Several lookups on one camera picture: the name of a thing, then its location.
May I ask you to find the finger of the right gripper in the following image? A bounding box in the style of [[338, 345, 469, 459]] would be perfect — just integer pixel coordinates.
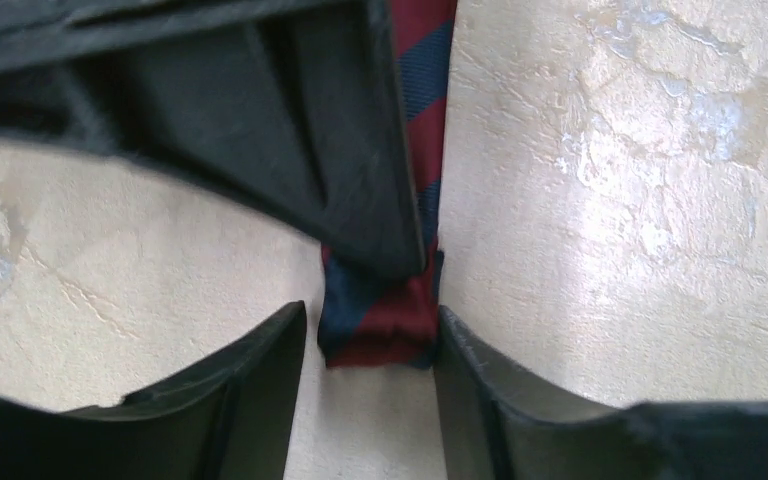
[[0, 1, 425, 278]]

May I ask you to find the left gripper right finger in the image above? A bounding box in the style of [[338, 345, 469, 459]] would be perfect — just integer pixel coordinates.
[[434, 307, 768, 479]]

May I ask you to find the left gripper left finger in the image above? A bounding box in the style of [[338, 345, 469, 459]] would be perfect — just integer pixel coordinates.
[[0, 301, 307, 479]]

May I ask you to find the red navy striped tie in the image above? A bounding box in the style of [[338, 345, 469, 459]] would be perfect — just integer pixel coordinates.
[[317, 0, 457, 369]]

